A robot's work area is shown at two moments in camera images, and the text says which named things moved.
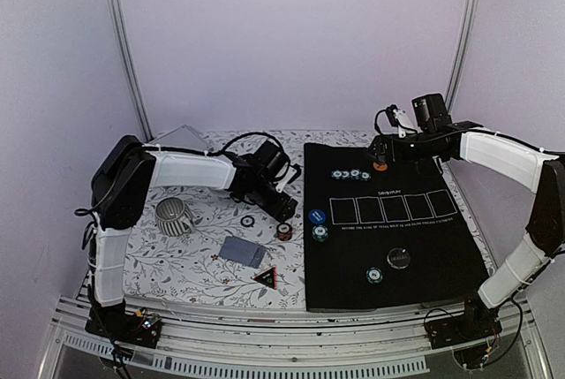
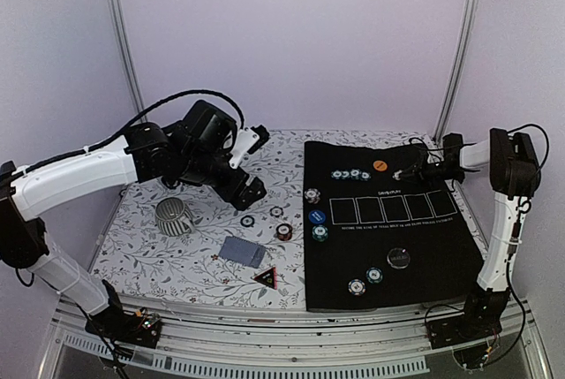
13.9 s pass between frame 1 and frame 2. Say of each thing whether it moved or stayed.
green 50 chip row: stayed
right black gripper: moved
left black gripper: moved
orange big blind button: stayed
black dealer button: stayed
